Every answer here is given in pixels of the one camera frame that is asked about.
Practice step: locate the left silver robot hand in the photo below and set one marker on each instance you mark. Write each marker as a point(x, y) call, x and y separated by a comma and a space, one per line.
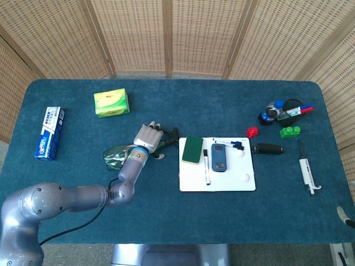
point(148, 137)

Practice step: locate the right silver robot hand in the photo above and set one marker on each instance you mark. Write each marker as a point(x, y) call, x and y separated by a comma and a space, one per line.
point(341, 213)

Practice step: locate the green transparent spray bottle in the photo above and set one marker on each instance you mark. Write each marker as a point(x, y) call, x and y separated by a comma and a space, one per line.
point(113, 160)

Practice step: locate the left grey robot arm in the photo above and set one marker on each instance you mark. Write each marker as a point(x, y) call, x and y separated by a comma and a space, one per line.
point(83, 196)

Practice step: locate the pepsi cola bottle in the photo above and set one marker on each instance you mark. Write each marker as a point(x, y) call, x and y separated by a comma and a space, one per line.
point(270, 112)

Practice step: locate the green yellow sponge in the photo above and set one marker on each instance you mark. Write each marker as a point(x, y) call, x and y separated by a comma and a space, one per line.
point(192, 149)

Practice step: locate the green yellow tissue pack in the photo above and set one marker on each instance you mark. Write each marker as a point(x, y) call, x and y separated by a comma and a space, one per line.
point(111, 104)

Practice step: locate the white pipette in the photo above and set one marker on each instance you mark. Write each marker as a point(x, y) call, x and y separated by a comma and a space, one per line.
point(306, 171)

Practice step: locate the long black-capped whiteboard marker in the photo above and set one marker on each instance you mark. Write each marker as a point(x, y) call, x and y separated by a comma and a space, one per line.
point(207, 169)

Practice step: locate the blue whiteboard eraser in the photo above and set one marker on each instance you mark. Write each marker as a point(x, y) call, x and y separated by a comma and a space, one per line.
point(219, 158)

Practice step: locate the blue-capped whiteboard marker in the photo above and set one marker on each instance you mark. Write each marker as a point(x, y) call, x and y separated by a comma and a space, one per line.
point(236, 143)

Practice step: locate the blue table cloth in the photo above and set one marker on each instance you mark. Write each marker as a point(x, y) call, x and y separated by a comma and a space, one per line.
point(194, 216)

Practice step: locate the blue capped marker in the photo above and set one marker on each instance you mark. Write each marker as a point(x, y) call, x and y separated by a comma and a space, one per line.
point(240, 147)

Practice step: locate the white round magnet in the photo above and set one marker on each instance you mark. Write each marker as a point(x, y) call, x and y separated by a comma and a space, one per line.
point(240, 153)
point(246, 177)

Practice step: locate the green toy block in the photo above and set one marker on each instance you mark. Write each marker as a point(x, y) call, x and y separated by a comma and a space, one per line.
point(289, 132)

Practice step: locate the black stapler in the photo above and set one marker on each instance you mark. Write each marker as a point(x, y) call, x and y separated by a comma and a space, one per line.
point(269, 149)

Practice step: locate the white magnetic whiteboard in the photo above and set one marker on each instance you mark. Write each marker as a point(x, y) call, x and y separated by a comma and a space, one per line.
point(235, 180)

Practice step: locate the blue white toothpaste box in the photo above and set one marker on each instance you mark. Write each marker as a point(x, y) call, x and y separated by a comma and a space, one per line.
point(50, 133)

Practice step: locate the red toy block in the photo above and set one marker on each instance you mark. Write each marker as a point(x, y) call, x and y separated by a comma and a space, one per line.
point(252, 132)

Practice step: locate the black mesh pen holder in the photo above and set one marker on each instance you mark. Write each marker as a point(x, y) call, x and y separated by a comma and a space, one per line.
point(289, 120)

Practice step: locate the red marker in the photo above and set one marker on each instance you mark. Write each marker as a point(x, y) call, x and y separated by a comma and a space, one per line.
point(309, 110)

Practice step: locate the green-label blue-capped marker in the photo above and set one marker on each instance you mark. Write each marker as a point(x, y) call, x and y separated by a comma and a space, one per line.
point(295, 111)

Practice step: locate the woven bamboo folding screen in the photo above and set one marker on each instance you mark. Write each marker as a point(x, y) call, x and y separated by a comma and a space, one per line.
point(210, 36)

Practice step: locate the grey robot torso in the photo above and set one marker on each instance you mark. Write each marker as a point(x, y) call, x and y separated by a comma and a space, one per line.
point(172, 255)

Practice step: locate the white frame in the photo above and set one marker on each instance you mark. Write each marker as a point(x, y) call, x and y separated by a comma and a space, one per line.
point(337, 255)

